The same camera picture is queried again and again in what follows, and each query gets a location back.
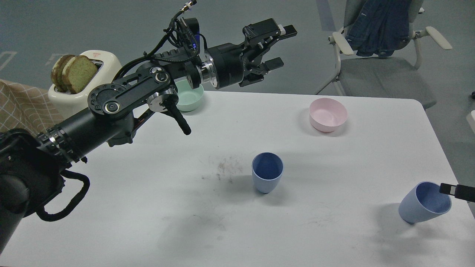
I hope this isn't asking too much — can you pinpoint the pink bowl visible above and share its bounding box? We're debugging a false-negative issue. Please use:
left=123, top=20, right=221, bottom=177
left=309, top=98, right=348, bottom=132

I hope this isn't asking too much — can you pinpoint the blue denim jacket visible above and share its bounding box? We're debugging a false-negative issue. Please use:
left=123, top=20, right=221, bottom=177
left=346, top=0, right=411, bottom=57

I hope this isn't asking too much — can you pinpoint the grey office chair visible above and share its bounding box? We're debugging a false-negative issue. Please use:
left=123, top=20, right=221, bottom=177
left=315, top=0, right=452, bottom=109

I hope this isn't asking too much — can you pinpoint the cream toaster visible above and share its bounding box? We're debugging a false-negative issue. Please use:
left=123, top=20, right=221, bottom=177
left=48, top=50, right=122, bottom=119

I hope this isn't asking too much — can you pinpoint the toast slice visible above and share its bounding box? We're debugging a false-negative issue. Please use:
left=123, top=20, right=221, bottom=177
left=50, top=55, right=76, bottom=92
left=61, top=55, right=98, bottom=94

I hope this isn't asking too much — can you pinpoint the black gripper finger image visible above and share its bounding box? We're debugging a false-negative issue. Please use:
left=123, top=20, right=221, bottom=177
left=243, top=20, right=297, bottom=56
left=439, top=184, right=475, bottom=203
left=239, top=57, right=284, bottom=87

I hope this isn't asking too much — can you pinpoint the beige checkered cloth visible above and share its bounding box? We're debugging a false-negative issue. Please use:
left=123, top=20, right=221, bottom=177
left=0, top=79, right=64, bottom=135

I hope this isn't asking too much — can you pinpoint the light blue cup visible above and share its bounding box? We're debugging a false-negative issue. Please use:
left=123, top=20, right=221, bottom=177
left=397, top=181, right=452, bottom=224

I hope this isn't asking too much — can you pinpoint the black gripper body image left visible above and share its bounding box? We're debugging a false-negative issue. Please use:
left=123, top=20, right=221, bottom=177
left=204, top=43, right=263, bottom=90

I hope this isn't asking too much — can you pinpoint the green bowl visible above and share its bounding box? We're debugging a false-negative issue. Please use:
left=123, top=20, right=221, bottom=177
left=175, top=80, right=204, bottom=112

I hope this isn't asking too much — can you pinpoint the rear toast slice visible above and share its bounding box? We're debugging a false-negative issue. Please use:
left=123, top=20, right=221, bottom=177
left=50, top=55, right=76, bottom=92

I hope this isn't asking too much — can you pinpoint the front toast slice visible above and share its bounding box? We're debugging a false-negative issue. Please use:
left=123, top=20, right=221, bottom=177
left=61, top=55, right=98, bottom=94

